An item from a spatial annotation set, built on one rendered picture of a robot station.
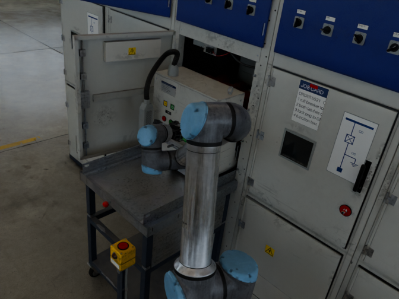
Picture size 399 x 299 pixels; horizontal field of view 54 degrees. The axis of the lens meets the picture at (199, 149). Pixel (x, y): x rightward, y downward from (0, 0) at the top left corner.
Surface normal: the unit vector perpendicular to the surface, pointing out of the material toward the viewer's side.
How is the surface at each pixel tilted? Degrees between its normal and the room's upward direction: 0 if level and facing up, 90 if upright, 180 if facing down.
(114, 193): 0
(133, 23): 90
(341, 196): 90
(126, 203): 0
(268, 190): 90
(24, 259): 0
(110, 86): 90
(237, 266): 9
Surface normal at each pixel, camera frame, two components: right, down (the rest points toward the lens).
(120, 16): -0.70, 0.28
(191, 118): -0.88, -0.08
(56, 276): 0.11, -0.87
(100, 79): 0.59, 0.45
